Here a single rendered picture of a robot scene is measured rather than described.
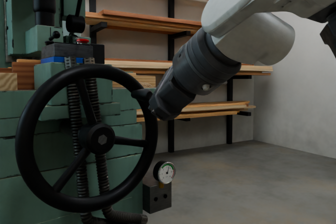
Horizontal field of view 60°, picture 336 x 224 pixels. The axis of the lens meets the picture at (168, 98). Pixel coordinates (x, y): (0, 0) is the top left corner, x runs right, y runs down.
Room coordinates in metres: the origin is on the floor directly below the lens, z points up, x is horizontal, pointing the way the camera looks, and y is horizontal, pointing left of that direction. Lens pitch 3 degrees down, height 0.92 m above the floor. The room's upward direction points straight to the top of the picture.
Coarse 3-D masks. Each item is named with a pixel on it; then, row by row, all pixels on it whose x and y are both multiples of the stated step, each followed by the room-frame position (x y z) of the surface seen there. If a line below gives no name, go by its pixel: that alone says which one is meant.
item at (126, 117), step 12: (0, 120) 0.62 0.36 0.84; (12, 120) 0.63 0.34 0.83; (60, 120) 0.70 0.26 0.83; (84, 120) 0.73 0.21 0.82; (108, 120) 0.77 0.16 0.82; (120, 120) 0.80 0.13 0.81; (132, 120) 0.82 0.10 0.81; (0, 132) 0.62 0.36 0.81; (12, 132) 0.63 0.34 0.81; (36, 132) 0.66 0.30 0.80
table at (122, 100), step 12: (0, 96) 0.62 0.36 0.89; (12, 96) 0.63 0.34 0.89; (24, 96) 0.65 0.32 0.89; (120, 96) 0.80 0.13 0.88; (0, 108) 0.62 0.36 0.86; (12, 108) 0.63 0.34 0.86; (48, 108) 0.59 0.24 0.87; (60, 108) 0.60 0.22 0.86; (108, 108) 0.67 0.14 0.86; (120, 108) 0.80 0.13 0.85; (132, 108) 0.82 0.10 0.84; (48, 120) 0.59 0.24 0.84
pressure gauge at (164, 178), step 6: (162, 162) 0.82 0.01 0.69; (168, 162) 0.82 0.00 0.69; (156, 168) 0.81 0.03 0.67; (162, 168) 0.81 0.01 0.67; (168, 168) 0.82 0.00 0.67; (174, 168) 0.83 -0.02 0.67; (156, 174) 0.80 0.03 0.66; (162, 174) 0.81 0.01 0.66; (168, 174) 0.82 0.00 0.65; (174, 174) 0.83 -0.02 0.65; (162, 180) 0.81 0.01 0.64; (168, 180) 0.82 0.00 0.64; (162, 186) 0.83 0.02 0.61
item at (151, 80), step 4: (136, 76) 1.01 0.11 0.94; (140, 76) 1.02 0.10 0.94; (144, 76) 1.03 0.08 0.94; (148, 76) 1.04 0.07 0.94; (152, 76) 1.05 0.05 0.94; (140, 80) 1.02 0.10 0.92; (144, 80) 1.03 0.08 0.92; (148, 80) 1.04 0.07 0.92; (152, 80) 1.05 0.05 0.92; (112, 84) 0.95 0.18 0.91; (116, 84) 0.96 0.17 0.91; (120, 84) 0.97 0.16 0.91; (152, 84) 1.05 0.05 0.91
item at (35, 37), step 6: (30, 30) 0.82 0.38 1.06; (36, 30) 0.78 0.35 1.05; (42, 30) 0.78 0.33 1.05; (48, 30) 0.79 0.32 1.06; (54, 30) 0.80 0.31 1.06; (60, 30) 0.81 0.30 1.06; (30, 36) 0.83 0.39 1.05; (36, 36) 0.78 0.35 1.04; (42, 36) 0.78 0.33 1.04; (48, 36) 0.79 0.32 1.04; (60, 36) 0.81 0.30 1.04; (30, 42) 0.83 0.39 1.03; (36, 42) 0.78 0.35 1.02; (42, 42) 0.78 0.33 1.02; (30, 48) 0.83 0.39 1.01; (36, 48) 0.78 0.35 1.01; (30, 54) 0.88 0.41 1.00; (36, 54) 0.88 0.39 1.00
